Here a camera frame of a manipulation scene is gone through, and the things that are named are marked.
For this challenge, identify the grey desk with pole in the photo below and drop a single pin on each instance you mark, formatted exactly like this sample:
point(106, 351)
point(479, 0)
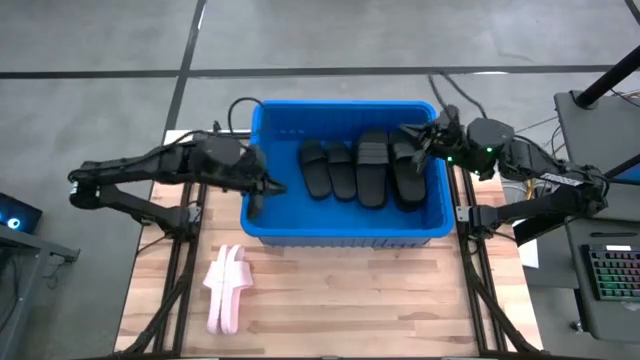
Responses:
point(595, 135)

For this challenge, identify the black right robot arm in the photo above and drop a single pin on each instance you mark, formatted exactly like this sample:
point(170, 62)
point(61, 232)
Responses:
point(550, 175)

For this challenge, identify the black device with blue light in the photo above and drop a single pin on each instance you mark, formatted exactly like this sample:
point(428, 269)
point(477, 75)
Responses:
point(15, 212)

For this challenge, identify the small black slide sandal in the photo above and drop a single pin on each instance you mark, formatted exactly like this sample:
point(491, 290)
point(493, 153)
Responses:
point(342, 172)
point(315, 170)

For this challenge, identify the black pole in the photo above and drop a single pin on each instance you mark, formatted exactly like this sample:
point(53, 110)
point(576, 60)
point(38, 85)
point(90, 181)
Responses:
point(610, 75)

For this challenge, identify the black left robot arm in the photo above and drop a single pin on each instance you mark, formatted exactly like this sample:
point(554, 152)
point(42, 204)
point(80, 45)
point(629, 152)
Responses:
point(150, 162)

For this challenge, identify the black framed monitor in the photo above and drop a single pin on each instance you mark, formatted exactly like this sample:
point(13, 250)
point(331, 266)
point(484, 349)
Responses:
point(627, 175)

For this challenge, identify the black desk support bar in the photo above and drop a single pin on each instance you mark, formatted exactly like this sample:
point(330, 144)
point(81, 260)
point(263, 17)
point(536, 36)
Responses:
point(535, 231)

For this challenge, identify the backlit black keyboard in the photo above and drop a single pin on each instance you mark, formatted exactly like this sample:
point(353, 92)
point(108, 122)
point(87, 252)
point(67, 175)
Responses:
point(615, 272)

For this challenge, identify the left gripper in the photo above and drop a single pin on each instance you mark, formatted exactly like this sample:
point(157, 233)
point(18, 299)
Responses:
point(250, 170)

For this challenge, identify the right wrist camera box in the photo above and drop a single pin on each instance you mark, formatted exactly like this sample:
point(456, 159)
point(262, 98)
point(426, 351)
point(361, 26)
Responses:
point(450, 114)

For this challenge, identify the grey metal cart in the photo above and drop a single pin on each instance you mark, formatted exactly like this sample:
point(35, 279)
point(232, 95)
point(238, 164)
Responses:
point(25, 260)

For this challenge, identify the white paper sheet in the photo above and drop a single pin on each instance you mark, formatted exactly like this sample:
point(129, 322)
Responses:
point(530, 255)

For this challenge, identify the grey desk with keyboard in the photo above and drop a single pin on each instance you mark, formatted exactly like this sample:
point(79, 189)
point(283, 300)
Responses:
point(600, 320)

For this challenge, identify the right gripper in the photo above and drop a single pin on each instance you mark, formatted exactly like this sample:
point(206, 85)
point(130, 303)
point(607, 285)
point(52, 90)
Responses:
point(447, 142)

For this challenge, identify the blue plastic bin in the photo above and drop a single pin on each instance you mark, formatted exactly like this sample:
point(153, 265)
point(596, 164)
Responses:
point(300, 225)

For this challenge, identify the black aluminium table frame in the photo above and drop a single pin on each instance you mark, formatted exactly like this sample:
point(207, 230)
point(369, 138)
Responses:
point(501, 320)

